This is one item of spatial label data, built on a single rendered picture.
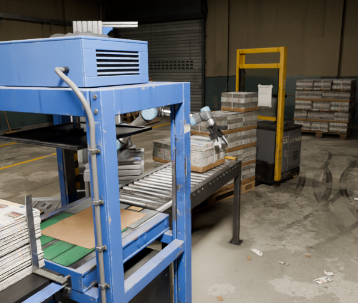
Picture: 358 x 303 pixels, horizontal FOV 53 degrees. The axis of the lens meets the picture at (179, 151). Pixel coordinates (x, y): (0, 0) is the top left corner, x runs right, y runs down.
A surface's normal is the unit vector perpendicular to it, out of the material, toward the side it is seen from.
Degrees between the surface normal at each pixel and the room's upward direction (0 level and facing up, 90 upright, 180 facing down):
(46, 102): 90
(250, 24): 90
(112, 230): 90
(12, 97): 90
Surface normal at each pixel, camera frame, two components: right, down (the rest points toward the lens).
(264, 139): -0.74, 0.17
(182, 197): -0.50, 0.21
